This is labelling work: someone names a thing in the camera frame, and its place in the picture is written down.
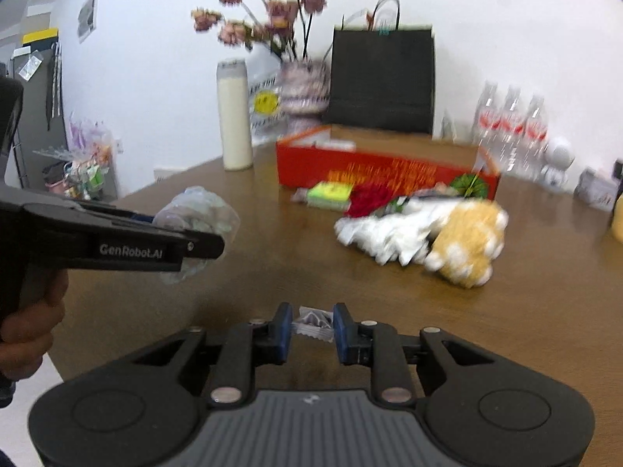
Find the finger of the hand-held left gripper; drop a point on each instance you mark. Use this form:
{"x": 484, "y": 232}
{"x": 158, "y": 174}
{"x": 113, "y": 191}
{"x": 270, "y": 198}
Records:
{"x": 141, "y": 217}
{"x": 204, "y": 248}

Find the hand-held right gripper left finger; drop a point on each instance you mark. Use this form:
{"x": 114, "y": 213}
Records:
{"x": 284, "y": 333}

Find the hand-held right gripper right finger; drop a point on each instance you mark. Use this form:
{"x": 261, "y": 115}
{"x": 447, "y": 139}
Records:
{"x": 340, "y": 335}

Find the small clear sachet packet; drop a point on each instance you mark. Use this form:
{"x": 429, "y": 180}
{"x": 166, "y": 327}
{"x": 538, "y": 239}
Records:
{"x": 311, "y": 323}

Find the small white sachet packet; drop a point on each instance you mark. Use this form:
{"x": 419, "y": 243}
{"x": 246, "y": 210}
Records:
{"x": 301, "y": 195}

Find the red rose flower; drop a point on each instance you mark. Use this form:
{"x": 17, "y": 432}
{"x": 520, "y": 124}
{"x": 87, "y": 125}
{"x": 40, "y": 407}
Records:
{"x": 367, "y": 202}

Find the green tissue packet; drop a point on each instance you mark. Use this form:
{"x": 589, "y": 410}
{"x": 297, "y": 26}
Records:
{"x": 331, "y": 195}

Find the yellow plush toy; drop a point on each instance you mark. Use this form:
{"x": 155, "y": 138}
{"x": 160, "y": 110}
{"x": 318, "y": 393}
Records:
{"x": 467, "y": 238}

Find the red cardboard box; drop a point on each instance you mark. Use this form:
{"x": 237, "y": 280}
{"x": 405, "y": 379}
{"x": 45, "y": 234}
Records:
{"x": 389, "y": 168}

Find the wooden desktop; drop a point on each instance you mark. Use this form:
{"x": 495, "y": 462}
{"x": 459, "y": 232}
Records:
{"x": 292, "y": 267}

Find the person's left hand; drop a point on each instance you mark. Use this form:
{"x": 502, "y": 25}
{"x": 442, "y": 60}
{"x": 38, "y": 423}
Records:
{"x": 29, "y": 335}

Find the white fluffy cloth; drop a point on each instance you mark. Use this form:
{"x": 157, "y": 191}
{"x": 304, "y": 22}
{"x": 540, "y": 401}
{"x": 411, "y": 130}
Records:
{"x": 389, "y": 238}

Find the cream thermos bottle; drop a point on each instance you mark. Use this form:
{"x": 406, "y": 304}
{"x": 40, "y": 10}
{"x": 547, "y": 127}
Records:
{"x": 234, "y": 121}

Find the dark cabinet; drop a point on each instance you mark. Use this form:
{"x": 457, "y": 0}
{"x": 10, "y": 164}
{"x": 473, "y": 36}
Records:
{"x": 34, "y": 107}

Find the clear smiley plastic bag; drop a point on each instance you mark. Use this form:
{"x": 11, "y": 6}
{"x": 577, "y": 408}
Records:
{"x": 265, "y": 104}

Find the purple knitted vase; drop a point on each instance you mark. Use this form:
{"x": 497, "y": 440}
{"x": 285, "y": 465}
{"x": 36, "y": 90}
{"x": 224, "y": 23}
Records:
{"x": 304, "y": 87}

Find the black paper bag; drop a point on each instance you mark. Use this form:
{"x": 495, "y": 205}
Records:
{"x": 379, "y": 78}

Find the dried pink flowers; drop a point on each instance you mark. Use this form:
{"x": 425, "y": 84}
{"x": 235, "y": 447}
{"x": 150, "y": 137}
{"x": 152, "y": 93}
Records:
{"x": 280, "y": 12}

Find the white robot figurine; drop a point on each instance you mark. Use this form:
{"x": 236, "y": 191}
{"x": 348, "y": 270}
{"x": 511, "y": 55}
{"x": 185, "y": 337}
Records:
{"x": 559, "y": 153}

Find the grey box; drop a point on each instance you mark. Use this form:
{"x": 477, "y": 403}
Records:
{"x": 594, "y": 189}

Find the black bottle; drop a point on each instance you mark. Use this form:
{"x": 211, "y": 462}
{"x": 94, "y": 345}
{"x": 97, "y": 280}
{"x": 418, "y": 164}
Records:
{"x": 618, "y": 169}

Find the white wall socket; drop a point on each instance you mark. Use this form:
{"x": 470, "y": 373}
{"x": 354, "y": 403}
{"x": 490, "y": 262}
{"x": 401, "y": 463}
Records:
{"x": 168, "y": 175}

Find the wall poster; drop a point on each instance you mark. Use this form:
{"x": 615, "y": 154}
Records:
{"x": 87, "y": 15}

